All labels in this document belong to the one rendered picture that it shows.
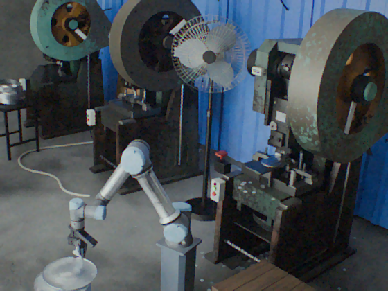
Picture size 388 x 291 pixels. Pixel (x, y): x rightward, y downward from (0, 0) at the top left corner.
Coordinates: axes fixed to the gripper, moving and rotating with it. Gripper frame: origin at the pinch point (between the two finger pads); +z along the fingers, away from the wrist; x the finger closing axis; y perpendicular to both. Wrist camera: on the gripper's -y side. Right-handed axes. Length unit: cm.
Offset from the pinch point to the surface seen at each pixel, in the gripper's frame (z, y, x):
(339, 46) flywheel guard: -121, -116, -40
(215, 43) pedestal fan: -103, -31, -135
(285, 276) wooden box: 1, -107, -26
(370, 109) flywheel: -82, -139, -87
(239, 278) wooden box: 0, -84, -16
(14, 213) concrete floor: 36, 112, -75
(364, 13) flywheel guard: -137, -127, -56
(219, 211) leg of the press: -5, -56, -76
